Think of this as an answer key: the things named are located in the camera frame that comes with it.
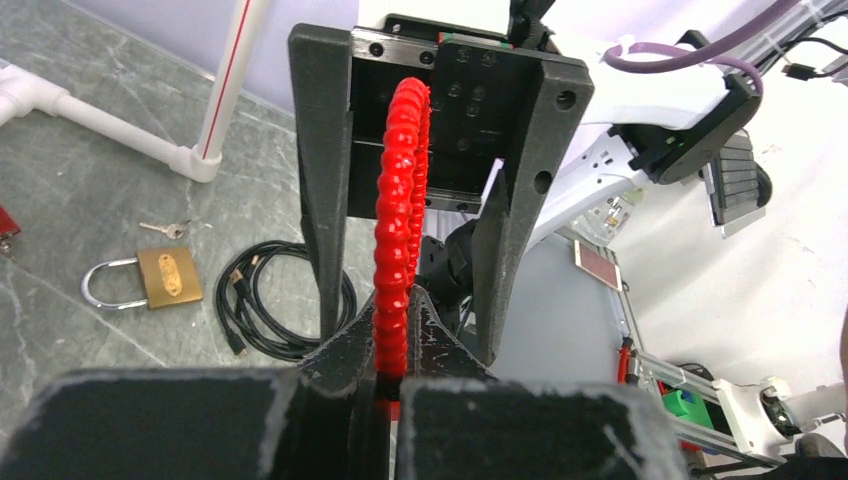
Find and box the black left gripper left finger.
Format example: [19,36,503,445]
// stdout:
[1,308,371,479]

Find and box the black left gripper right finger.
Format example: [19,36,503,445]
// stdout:
[396,286,688,479]

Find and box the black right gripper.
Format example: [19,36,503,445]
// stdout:
[288,15,594,366]

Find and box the red alligator clip lead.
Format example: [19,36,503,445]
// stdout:
[372,77,431,420]
[0,206,21,254]

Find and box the brass padlock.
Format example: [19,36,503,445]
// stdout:
[80,246,204,311]

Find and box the small key with ring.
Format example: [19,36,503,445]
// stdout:
[138,220,191,240]

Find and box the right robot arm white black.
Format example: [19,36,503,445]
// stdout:
[288,1,792,371]

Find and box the coiled black usb cable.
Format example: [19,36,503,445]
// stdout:
[214,239,359,363]

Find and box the white pvc pipe frame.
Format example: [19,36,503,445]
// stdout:
[1,1,279,183]

